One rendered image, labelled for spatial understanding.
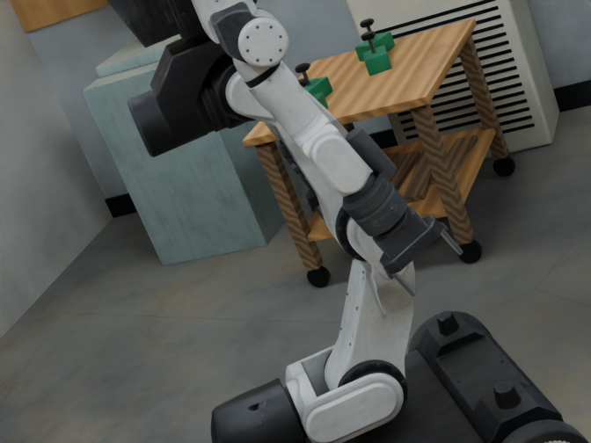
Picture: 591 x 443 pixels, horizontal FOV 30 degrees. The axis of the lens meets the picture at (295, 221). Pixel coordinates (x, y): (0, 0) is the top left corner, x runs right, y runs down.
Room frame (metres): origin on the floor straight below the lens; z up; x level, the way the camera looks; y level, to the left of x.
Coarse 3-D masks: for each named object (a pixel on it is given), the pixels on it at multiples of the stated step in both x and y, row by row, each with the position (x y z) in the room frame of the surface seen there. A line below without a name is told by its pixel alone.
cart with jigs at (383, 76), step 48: (384, 48) 3.23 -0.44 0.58; (432, 48) 3.20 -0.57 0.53; (336, 96) 3.12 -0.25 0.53; (384, 96) 2.93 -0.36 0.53; (432, 96) 2.82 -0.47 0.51; (480, 96) 3.31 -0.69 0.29; (432, 144) 2.82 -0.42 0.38; (480, 144) 3.22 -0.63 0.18; (288, 192) 3.05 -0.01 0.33; (432, 192) 3.00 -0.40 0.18
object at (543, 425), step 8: (528, 424) 1.72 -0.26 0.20; (536, 424) 1.71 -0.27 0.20; (544, 424) 1.71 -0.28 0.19; (552, 424) 1.71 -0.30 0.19; (560, 424) 1.71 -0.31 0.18; (568, 424) 1.73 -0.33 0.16; (512, 432) 1.72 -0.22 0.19; (520, 432) 1.71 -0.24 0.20; (528, 432) 1.70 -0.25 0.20; (536, 432) 1.69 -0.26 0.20; (544, 432) 1.68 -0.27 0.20; (552, 432) 1.68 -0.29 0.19; (560, 432) 1.68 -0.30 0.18; (568, 432) 1.69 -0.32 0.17; (576, 432) 1.69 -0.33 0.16; (504, 440) 1.72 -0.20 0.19; (512, 440) 1.70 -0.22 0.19; (520, 440) 1.69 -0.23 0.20; (528, 440) 1.68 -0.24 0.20; (536, 440) 1.68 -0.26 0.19; (544, 440) 1.68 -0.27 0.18; (552, 440) 1.68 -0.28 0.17; (560, 440) 1.68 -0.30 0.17; (568, 440) 1.68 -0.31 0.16; (576, 440) 1.68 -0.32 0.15; (584, 440) 1.69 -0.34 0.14
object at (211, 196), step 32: (128, 64) 3.78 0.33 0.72; (96, 96) 3.74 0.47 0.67; (128, 96) 3.69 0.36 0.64; (128, 128) 3.71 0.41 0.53; (224, 128) 3.60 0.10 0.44; (128, 160) 3.74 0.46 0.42; (160, 160) 3.68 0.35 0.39; (192, 160) 3.63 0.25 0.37; (224, 160) 3.57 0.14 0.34; (256, 160) 3.70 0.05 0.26; (128, 192) 3.77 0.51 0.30; (160, 192) 3.71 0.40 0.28; (192, 192) 3.65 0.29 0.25; (224, 192) 3.60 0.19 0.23; (256, 192) 3.62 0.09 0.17; (160, 224) 3.74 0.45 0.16; (192, 224) 3.68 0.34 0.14; (224, 224) 3.62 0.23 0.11; (256, 224) 3.56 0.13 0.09; (160, 256) 3.76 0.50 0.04; (192, 256) 3.70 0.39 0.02
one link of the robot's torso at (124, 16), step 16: (112, 0) 1.85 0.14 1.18; (128, 0) 1.85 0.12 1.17; (144, 0) 1.85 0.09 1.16; (160, 0) 1.85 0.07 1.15; (176, 0) 1.84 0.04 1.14; (256, 0) 1.89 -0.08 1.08; (128, 16) 1.85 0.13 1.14; (144, 16) 1.85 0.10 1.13; (160, 16) 1.85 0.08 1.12; (176, 16) 1.85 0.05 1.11; (192, 16) 1.85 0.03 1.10; (144, 32) 1.86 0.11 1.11; (160, 32) 1.87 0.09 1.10; (176, 32) 1.87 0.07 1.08; (192, 32) 1.87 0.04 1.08
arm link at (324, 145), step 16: (320, 112) 1.72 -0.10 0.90; (304, 128) 1.70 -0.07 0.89; (320, 128) 1.69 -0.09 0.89; (336, 128) 1.68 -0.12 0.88; (304, 144) 1.69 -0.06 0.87; (320, 144) 1.67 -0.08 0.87; (336, 144) 1.67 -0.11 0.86; (320, 160) 1.67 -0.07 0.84; (336, 160) 1.67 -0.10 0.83; (352, 160) 1.67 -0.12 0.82; (336, 176) 1.67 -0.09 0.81; (352, 176) 1.67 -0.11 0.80; (352, 192) 1.67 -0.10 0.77
